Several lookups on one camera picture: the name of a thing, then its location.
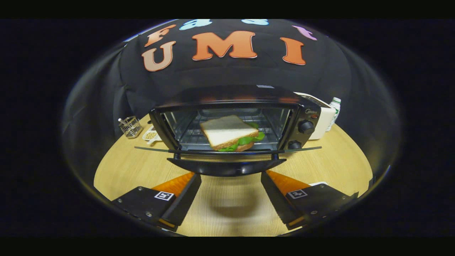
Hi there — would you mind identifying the lettuce sandwich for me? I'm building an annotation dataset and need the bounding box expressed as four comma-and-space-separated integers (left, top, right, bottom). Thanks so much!
199, 114, 266, 152

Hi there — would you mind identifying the small white perforated dish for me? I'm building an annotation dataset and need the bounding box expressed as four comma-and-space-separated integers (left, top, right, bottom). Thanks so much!
142, 126, 162, 145

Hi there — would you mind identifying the wire mesh holder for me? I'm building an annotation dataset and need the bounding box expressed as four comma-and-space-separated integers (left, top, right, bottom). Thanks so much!
118, 116, 144, 139

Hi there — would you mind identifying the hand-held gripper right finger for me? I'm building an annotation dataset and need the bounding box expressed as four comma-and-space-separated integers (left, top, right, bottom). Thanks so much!
261, 170, 359, 230

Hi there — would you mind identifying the white pop-up toaster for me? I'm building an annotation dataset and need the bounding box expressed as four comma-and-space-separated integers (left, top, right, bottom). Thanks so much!
294, 92, 337, 140

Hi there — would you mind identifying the black toaster oven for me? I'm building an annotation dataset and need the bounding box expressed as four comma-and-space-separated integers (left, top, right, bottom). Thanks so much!
134, 85, 322, 177

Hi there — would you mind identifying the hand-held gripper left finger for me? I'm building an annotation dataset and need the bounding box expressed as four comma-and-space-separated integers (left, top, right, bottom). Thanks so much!
112, 172, 202, 231

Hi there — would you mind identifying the plastic bottle with green label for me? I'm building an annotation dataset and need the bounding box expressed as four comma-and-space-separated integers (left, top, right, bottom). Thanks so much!
326, 97, 342, 132

